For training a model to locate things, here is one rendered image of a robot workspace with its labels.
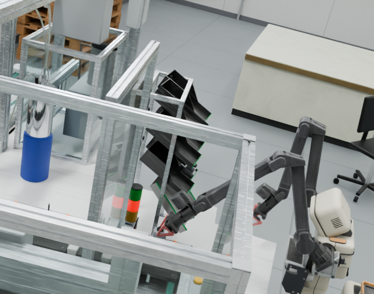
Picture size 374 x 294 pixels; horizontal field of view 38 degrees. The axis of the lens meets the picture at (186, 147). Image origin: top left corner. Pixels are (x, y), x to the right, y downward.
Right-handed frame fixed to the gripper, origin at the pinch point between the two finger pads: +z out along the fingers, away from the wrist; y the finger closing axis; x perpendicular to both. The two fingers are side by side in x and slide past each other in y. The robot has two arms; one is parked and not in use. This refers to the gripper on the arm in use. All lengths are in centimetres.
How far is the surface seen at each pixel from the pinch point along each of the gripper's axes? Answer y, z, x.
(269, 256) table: -39, -17, 60
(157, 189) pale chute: -22.8, -2.3, -9.9
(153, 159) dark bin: -23.3, -10.6, -23.0
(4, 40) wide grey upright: -77, 33, -113
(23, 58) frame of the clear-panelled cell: -86, 36, -100
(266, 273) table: -24, -16, 59
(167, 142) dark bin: -22.3, -22.3, -25.9
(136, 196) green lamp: 21.4, -14.8, -25.7
